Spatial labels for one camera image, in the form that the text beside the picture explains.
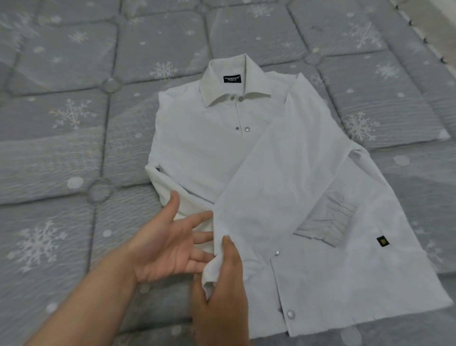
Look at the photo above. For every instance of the person's left hand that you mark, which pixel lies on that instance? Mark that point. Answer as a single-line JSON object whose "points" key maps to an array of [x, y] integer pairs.
{"points": [[160, 249]]}

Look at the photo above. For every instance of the person's right hand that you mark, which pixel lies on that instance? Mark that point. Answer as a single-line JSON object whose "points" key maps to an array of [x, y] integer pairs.
{"points": [[224, 306]]}

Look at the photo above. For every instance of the person's left little finger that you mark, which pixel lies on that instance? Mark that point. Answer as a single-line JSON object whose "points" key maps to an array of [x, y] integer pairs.
{"points": [[194, 269]]}

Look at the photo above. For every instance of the person's left thumb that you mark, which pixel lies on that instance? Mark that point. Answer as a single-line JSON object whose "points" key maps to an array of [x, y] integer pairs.
{"points": [[172, 208]]}

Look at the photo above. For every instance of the person's right thumb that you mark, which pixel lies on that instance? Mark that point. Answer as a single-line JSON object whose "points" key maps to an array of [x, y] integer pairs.
{"points": [[196, 296]]}

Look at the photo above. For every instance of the person's left middle finger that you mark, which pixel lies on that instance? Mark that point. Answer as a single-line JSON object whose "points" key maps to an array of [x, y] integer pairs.
{"points": [[203, 238]]}

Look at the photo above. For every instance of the white collared snap-button shirt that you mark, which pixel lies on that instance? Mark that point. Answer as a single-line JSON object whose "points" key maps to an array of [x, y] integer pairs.
{"points": [[285, 171]]}

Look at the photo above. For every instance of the person's left forearm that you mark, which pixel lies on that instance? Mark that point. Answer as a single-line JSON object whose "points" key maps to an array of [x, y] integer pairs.
{"points": [[89, 303]]}

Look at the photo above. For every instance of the grey snowflake quilted mattress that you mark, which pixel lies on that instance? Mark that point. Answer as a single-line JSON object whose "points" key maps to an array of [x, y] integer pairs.
{"points": [[53, 142]]}

